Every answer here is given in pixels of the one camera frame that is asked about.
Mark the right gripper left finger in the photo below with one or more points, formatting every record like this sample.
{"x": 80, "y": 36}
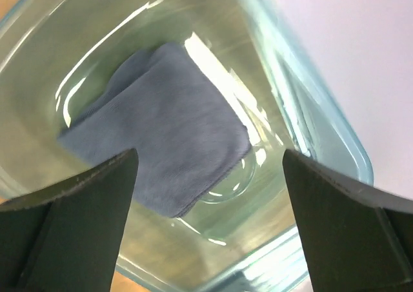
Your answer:
{"x": 66, "y": 237}

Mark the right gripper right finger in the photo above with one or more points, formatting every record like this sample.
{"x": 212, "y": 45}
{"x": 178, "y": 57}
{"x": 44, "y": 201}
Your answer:
{"x": 355, "y": 237}

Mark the dark blue towel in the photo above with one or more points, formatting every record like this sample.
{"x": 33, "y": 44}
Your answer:
{"x": 187, "y": 136}

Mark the clear blue plastic tray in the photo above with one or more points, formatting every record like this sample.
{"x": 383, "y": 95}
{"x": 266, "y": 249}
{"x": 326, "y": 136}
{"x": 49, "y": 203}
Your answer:
{"x": 57, "y": 56}

